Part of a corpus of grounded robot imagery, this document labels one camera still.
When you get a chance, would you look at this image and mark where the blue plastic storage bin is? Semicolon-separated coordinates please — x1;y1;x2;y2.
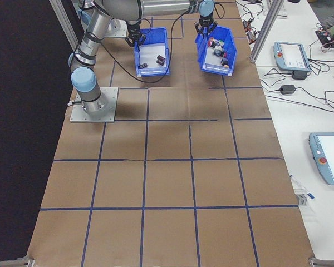
194;25;238;77
133;27;171;78

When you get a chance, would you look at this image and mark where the black circuit box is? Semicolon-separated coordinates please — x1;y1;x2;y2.
315;29;332;48

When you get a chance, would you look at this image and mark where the small grey box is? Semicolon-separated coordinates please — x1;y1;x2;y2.
296;191;309;207

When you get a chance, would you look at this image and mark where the grey teach pendant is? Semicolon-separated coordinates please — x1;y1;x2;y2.
308;132;334;186
272;41;312;76

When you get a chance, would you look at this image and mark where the black power adapter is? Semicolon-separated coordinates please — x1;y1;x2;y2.
279;84;297;95

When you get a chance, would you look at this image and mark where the small black power brick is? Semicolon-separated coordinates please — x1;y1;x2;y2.
291;70;309;81

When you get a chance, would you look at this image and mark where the black cloth cover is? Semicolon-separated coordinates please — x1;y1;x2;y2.
0;0;73;264

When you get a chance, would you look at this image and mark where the aluminium profile bar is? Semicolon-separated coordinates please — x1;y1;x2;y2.
308;257;334;267
0;257;36;267

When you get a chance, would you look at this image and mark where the white square base plate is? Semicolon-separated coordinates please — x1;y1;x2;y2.
108;17;130;39
69;87;120;123

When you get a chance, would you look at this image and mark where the black USB cable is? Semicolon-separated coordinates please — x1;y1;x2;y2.
236;0;268;20

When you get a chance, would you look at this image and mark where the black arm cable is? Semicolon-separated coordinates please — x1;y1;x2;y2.
99;12;185;83

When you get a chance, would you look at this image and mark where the aluminium profile post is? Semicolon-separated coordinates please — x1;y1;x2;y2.
249;0;285;64

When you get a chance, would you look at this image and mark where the aluminium frame bar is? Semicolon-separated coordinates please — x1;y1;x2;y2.
48;0;79;52

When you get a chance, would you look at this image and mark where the black pendant cable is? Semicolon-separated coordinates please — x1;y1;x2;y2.
307;41;334;76

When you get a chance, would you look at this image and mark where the long black cable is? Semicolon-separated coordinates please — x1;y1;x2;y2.
264;87;334;115

